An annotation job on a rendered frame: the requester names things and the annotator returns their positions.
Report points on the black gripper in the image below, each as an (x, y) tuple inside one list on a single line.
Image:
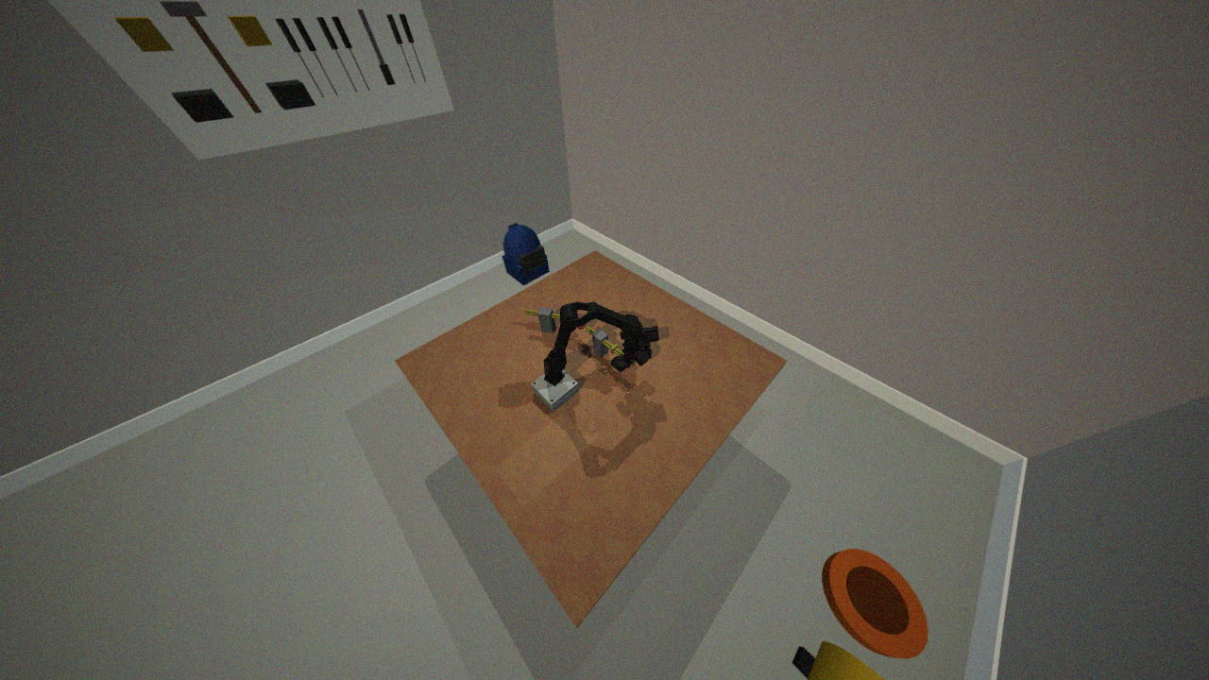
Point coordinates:
[(621, 363)]

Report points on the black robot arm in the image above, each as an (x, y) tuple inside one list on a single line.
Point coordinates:
[(630, 325)]

